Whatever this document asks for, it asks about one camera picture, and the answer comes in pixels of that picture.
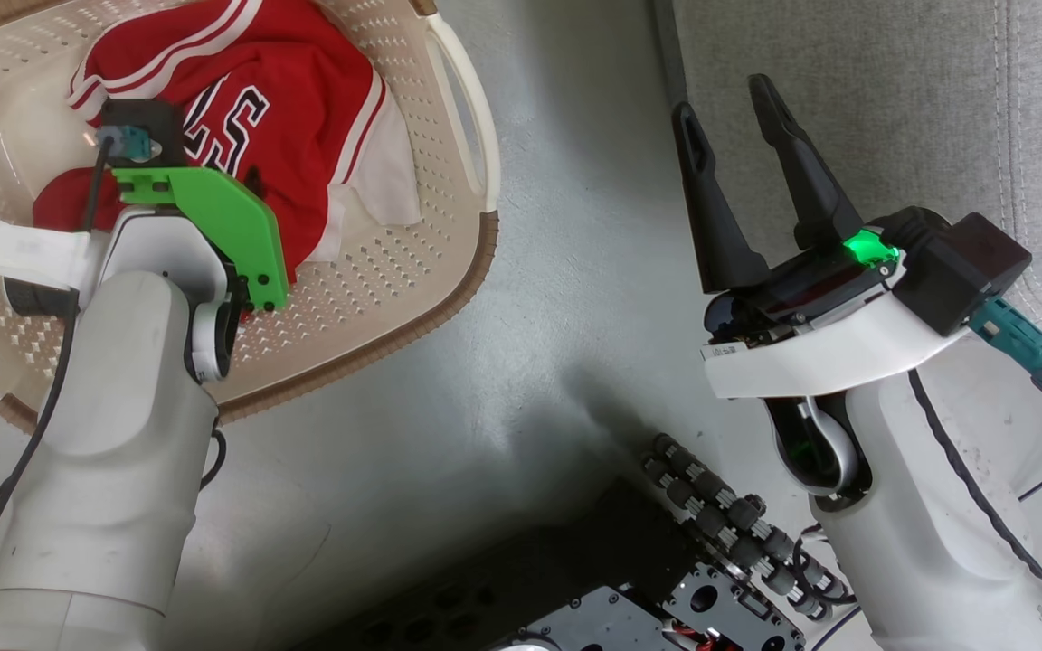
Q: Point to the cream perforated laundry basket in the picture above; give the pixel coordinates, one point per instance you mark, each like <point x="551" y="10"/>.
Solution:
<point x="376" y="298"/>

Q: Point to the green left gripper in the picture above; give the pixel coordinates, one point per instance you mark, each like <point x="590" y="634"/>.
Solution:
<point x="232" y="226"/>

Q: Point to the teal camera connector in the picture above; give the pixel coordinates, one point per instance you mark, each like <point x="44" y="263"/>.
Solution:
<point x="1014" y="339"/>
<point x="127" y="142"/>

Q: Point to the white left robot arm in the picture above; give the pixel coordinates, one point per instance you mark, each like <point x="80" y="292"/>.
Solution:
<point x="114" y="434"/>

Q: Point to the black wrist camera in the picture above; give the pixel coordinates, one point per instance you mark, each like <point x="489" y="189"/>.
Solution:
<point x="964" y="267"/>
<point x="155" y="117"/>

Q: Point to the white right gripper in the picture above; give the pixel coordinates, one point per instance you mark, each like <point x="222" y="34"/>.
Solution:
<point x="810" y="362"/>

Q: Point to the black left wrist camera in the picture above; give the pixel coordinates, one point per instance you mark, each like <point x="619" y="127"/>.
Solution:
<point x="155" y="117"/>

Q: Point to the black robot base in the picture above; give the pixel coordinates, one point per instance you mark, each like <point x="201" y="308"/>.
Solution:
<point x="575" y="561"/>

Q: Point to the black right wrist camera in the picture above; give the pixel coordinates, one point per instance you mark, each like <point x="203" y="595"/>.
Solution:
<point x="964" y="267"/>

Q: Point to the teal right camera connector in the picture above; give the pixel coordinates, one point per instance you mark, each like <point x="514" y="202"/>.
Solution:
<point x="1014" y="339"/>

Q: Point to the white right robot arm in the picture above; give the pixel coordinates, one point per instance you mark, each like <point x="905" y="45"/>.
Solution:
<point x="919" y="542"/>

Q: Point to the red white jersey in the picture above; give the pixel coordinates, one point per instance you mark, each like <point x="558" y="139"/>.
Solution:
<point x="304" y="108"/>

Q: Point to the grey fabric sofa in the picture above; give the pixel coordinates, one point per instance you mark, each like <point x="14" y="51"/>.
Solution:
<point x="892" y="108"/>

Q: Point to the teal left camera connector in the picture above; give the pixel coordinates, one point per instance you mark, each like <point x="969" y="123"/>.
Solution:
<point x="127" y="142"/>

